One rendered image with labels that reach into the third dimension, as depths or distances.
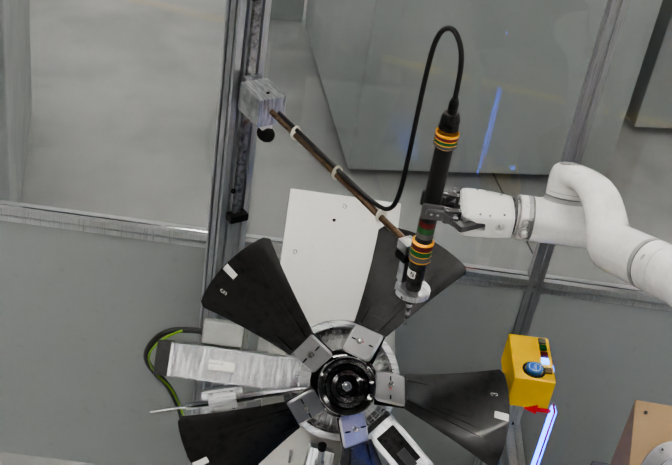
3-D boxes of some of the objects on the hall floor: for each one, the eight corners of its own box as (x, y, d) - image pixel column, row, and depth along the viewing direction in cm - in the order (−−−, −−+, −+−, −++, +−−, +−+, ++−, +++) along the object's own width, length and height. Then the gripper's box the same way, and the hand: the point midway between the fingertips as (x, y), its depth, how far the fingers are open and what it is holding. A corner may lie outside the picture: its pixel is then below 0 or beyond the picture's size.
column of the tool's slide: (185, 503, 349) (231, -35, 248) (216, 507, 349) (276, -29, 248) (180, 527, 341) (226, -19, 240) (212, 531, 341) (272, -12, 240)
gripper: (518, 176, 211) (423, 163, 210) (527, 225, 197) (426, 212, 196) (509, 208, 215) (416, 196, 214) (518, 259, 201) (418, 246, 200)
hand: (431, 205), depth 205 cm, fingers closed on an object, 4 cm apart
